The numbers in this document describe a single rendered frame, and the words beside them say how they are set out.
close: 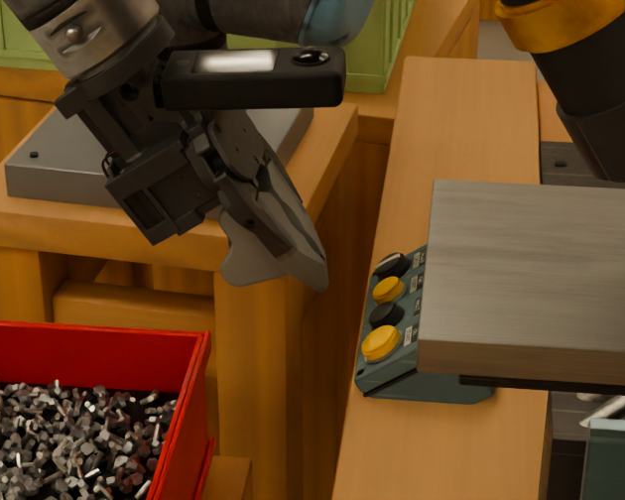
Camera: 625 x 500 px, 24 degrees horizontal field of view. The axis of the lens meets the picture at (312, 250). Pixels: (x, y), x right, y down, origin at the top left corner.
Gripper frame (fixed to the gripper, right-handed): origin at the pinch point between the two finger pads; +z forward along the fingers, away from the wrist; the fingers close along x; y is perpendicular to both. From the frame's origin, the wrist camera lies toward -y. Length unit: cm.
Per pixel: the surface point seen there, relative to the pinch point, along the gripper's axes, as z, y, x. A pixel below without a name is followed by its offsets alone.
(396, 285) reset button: 6.8, -1.0, -6.8
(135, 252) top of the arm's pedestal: 1.8, 26.3, -29.4
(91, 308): 5.3, 35.3, -32.0
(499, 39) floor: 90, 42, -301
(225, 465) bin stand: 11.2, 17.0, -2.0
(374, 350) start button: 6.7, 0.2, 1.1
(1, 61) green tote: -13, 51, -79
